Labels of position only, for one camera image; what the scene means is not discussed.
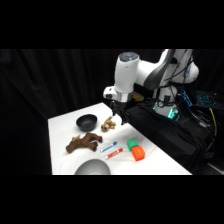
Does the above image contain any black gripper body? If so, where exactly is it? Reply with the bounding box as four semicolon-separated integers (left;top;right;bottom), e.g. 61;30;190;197
109;99;130;116

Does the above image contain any green block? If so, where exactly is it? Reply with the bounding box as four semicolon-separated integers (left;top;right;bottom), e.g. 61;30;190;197
126;137;140;152

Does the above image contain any red orange block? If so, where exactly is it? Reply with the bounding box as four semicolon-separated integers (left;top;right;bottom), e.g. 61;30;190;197
131;145;146;162

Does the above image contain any small tan plush toy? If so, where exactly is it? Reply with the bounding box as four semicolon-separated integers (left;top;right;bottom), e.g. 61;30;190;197
100;115;117;133

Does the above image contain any black bowl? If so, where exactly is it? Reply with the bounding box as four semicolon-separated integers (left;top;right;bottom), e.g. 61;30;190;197
75;113;98;132

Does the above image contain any blue and white marker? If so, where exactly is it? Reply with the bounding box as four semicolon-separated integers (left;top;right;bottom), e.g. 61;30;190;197
100;140;118;154

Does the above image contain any red and white marker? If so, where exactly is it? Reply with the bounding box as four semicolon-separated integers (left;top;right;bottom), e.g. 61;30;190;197
104;147;124;161

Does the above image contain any brown plush dog toy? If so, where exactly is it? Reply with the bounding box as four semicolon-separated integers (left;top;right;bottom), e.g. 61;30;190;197
65;131;104;154

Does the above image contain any black robot stand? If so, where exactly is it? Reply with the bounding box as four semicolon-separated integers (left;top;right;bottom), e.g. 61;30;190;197
123;101;215;175

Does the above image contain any small green light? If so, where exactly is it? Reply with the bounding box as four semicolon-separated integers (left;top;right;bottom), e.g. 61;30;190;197
166;108;181;122

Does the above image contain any grey bowl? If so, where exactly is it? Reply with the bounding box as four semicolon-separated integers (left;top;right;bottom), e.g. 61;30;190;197
73;158;112;176

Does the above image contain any blue lit device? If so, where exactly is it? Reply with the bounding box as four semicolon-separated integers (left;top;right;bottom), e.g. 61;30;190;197
177;88;194;108

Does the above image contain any black curtain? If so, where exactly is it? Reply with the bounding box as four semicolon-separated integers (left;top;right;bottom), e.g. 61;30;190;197
0;49;224;176

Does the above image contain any blue backlit keyboard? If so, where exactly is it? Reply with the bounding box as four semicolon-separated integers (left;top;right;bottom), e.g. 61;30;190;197
195;91;220;108

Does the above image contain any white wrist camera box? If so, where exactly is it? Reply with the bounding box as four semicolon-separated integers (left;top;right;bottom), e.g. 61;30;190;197
102;86;117;101

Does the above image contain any yellow cable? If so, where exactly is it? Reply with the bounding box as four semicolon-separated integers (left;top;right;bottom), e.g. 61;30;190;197
209;107;218;138

